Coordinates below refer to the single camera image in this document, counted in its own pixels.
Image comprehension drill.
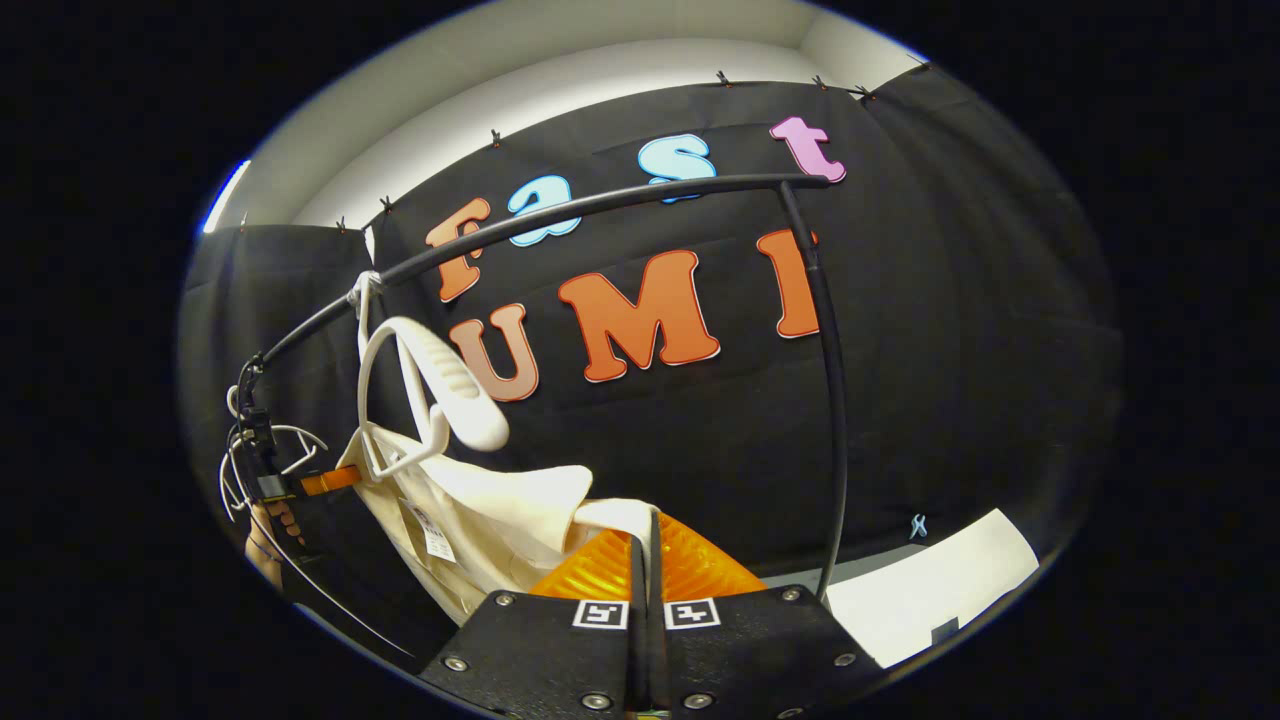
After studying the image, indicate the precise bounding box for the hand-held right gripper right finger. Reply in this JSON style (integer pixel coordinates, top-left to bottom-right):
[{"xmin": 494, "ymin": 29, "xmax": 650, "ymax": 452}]
[{"xmin": 648, "ymin": 508, "xmax": 889, "ymax": 719}]

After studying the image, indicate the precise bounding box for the black clothes rail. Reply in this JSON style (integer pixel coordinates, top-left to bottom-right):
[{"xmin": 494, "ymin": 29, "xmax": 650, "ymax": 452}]
[{"xmin": 235, "ymin": 172, "xmax": 851, "ymax": 661}]

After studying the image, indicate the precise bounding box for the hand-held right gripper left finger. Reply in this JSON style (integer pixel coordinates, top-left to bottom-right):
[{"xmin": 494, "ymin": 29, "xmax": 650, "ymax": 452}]
[{"xmin": 416, "ymin": 528, "xmax": 649, "ymax": 717}]

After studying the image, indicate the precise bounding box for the white clothes hanger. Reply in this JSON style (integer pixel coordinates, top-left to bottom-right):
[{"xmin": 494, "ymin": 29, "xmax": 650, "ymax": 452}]
[
  {"xmin": 345, "ymin": 272, "xmax": 511, "ymax": 483},
  {"xmin": 218, "ymin": 385, "xmax": 329, "ymax": 523}
]

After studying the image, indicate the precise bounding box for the cream button shirt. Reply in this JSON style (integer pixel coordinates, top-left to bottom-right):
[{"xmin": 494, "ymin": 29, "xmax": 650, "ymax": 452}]
[{"xmin": 335, "ymin": 430, "xmax": 663, "ymax": 626}]

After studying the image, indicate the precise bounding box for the row of black backdrop clips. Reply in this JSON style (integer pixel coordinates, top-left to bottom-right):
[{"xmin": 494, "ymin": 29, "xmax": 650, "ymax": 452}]
[{"xmin": 235, "ymin": 70, "xmax": 881, "ymax": 236}]

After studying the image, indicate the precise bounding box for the white sheet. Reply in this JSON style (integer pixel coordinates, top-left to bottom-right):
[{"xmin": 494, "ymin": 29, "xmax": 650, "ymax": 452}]
[{"xmin": 825, "ymin": 508, "xmax": 1041, "ymax": 669}]

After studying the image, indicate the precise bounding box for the black backdrop cloth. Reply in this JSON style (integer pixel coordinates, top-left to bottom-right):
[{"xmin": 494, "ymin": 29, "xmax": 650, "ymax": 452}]
[{"xmin": 180, "ymin": 62, "xmax": 1126, "ymax": 641}]

